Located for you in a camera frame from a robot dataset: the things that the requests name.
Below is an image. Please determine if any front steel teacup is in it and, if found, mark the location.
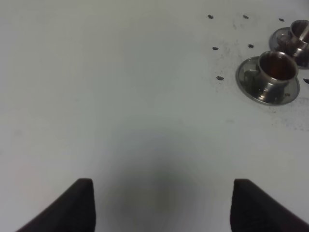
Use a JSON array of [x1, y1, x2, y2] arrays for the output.
[[243, 50, 299, 102]]

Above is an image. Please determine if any steel saucer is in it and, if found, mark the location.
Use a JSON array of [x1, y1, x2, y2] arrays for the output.
[[236, 57, 300, 105], [269, 27, 309, 69]]

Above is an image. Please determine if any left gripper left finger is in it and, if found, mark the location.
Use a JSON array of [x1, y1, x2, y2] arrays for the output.
[[19, 178, 96, 232]]

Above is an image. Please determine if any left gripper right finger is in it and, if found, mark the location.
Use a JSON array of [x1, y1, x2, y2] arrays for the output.
[[230, 179, 308, 232]]

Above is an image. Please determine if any steel teacup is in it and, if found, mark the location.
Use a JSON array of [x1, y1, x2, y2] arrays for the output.
[[277, 20, 309, 57], [243, 50, 299, 102]]

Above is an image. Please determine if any rear steel saucer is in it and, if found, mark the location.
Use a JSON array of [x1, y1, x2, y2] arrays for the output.
[[269, 27, 309, 69]]

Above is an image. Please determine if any rear steel teacup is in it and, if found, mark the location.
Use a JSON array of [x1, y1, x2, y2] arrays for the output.
[[277, 20, 309, 57]]

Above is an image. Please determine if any front steel saucer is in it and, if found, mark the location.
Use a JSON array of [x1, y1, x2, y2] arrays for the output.
[[236, 57, 300, 105]]

